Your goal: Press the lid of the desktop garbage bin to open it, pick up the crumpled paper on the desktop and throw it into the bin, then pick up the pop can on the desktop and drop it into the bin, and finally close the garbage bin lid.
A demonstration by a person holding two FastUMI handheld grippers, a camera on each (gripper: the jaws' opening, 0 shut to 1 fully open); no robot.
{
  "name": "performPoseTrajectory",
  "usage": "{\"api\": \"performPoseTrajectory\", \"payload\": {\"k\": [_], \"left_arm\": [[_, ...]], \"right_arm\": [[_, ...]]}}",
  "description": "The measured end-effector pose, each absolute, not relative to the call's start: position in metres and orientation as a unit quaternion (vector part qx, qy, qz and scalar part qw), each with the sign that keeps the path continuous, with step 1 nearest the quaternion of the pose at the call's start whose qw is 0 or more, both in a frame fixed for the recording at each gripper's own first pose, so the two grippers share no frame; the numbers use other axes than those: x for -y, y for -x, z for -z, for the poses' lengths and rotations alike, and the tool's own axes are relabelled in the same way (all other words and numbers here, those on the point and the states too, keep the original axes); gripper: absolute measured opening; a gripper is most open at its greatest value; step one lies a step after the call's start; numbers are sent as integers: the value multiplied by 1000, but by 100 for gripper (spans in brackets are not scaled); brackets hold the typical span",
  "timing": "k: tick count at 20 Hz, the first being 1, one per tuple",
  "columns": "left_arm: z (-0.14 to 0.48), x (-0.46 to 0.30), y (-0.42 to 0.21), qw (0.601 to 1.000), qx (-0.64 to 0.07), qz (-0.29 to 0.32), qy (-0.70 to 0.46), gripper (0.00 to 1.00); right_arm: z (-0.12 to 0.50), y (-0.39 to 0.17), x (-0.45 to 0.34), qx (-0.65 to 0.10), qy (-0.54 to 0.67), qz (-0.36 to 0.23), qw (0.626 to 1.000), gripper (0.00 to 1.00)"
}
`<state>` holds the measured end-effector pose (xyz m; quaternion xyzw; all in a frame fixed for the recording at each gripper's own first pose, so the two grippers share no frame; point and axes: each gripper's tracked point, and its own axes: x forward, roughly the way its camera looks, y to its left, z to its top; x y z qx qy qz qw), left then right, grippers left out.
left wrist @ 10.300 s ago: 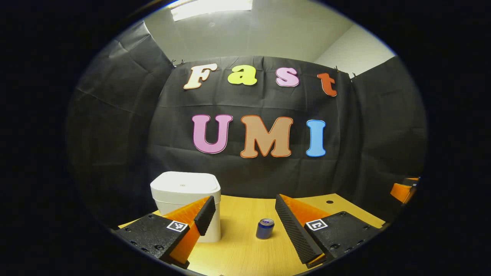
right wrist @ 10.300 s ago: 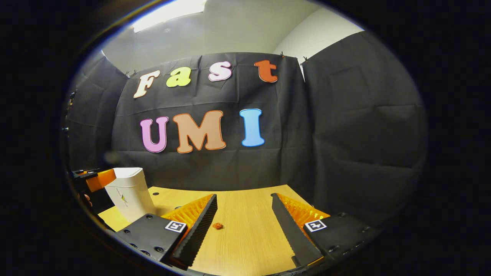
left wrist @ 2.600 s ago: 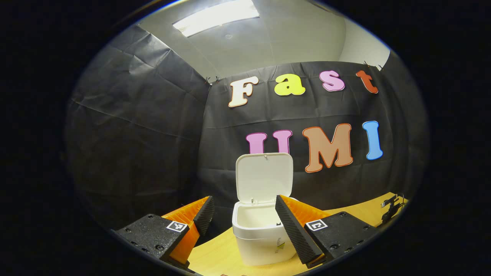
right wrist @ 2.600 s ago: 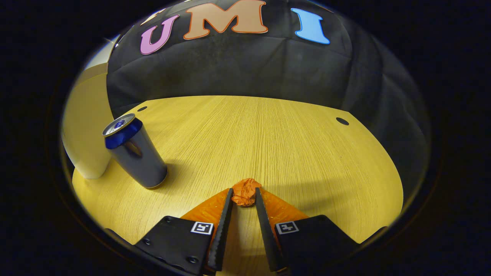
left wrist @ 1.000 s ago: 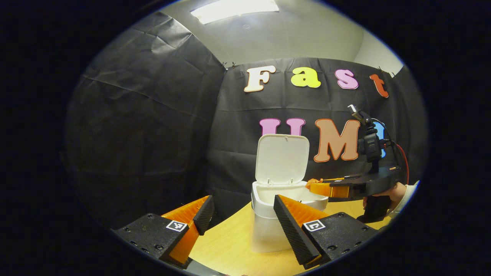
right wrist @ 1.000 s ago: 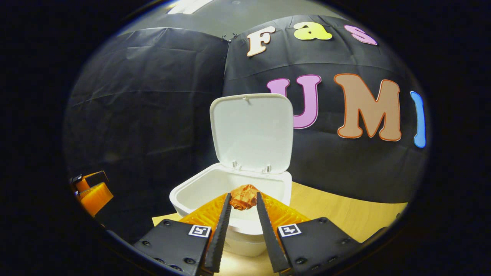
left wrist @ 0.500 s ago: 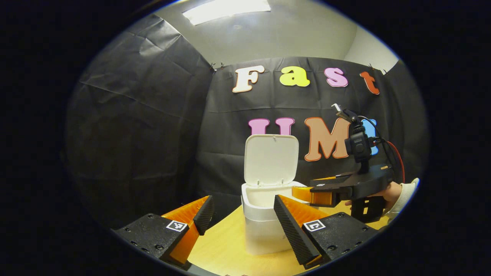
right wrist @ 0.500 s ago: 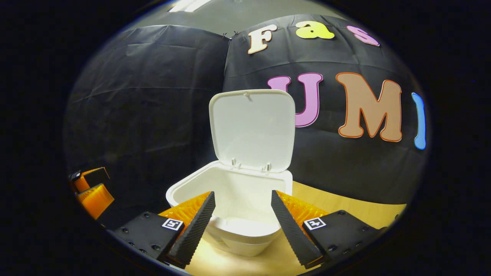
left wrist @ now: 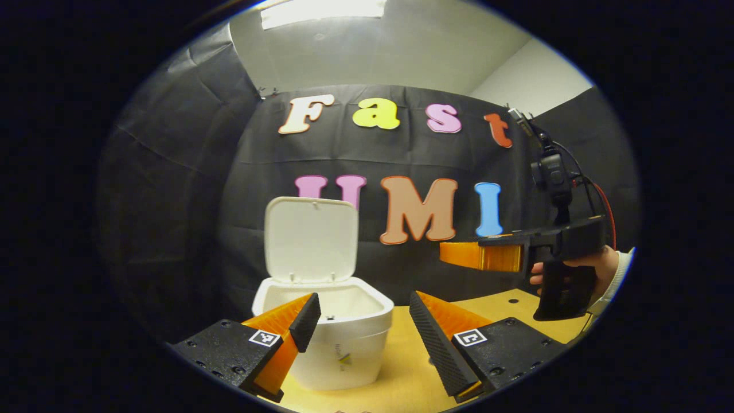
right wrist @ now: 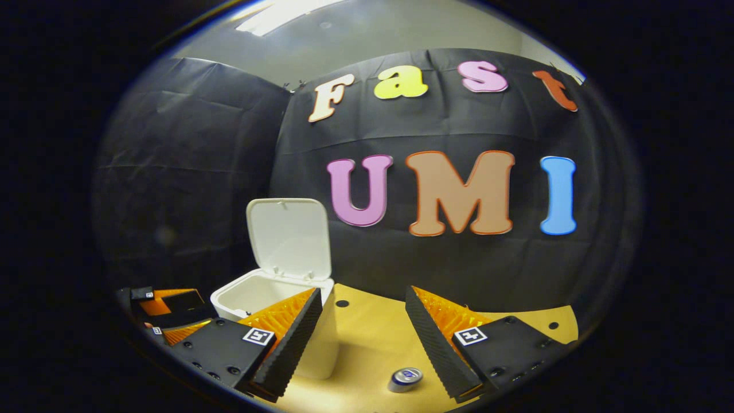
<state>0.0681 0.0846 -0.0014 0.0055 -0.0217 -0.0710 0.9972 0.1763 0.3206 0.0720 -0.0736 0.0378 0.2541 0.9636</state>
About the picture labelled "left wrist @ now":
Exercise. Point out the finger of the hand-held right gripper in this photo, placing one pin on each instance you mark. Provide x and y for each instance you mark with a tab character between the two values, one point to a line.
487	257

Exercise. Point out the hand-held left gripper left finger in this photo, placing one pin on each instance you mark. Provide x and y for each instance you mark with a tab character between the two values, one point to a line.
307	321

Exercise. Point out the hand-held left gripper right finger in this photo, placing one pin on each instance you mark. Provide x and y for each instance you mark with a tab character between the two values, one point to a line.
436	344

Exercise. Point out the white desktop garbage bin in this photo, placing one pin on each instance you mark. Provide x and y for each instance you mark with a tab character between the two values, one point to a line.
344	327

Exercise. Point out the wooden desktop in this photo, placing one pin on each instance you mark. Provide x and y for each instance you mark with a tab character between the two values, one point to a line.
413	378

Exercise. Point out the black backdrop cloth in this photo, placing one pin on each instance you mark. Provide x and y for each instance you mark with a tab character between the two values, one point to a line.
172	229

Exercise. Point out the ceiling light panel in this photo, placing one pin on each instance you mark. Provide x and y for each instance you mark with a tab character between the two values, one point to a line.
321	11

